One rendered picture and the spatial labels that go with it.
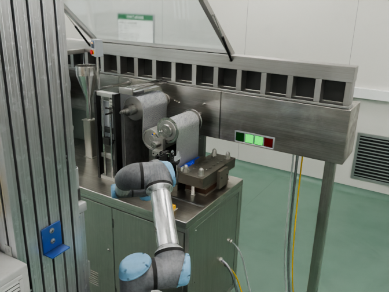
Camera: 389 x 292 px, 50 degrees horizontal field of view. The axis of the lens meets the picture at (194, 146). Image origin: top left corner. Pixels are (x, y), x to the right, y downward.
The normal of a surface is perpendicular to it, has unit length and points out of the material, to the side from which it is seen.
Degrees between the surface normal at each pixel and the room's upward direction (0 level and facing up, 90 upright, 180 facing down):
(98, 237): 90
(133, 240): 90
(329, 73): 90
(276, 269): 0
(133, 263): 7
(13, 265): 0
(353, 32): 90
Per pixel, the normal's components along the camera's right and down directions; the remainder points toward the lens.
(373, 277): 0.03, -0.94
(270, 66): -0.52, 0.27
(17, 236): 0.86, 0.19
